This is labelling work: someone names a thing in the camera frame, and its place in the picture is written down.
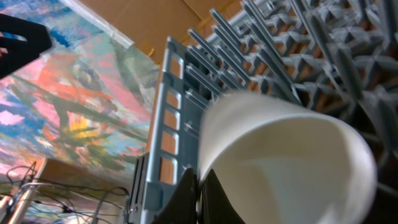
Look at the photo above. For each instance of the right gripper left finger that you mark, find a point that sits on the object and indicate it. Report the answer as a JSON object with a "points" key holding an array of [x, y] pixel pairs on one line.
{"points": [[181, 208]]}

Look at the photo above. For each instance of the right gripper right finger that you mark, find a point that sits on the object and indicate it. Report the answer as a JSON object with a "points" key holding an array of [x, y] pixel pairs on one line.
{"points": [[215, 205]]}

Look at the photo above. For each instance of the pale green cup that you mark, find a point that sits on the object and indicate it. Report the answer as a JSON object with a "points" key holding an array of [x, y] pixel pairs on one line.
{"points": [[281, 163]]}

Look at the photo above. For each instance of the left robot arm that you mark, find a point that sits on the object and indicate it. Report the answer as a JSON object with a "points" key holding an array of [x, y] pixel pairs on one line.
{"points": [[22, 52]]}

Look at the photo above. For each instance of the colourful painted floor mat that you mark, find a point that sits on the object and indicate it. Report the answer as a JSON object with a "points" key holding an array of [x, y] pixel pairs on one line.
{"points": [[87, 101]]}

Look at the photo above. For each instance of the brown cardboard box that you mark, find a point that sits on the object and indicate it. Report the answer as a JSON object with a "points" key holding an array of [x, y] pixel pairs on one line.
{"points": [[148, 23]]}

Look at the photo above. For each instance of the grey dish rack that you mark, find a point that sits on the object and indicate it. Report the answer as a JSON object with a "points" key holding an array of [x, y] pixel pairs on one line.
{"points": [[335, 57]]}

